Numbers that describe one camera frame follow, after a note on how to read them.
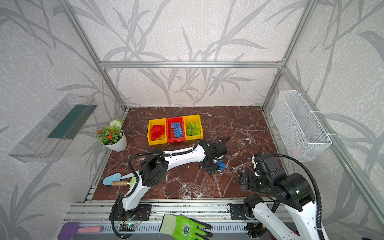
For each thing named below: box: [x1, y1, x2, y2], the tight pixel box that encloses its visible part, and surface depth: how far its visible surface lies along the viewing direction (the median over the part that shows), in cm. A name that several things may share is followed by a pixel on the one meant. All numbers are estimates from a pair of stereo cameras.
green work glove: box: [159, 214, 214, 240], surface depth 70 cm
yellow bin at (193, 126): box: [183, 114, 204, 141], surface depth 107 cm
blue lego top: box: [171, 122, 181, 128], surface depth 110 cm
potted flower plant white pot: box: [94, 118, 128, 152], surface depth 90 cm
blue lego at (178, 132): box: [173, 127, 184, 138], surface depth 103 cm
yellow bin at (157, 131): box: [147, 118, 168, 146], surface depth 101 cm
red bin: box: [166, 116, 186, 144], surface depth 106 cm
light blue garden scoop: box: [103, 172, 135, 186], surface depth 86 cm
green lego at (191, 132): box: [186, 128, 198, 136], surface depth 105 cm
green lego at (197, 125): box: [195, 121, 201, 133], surface depth 107 cm
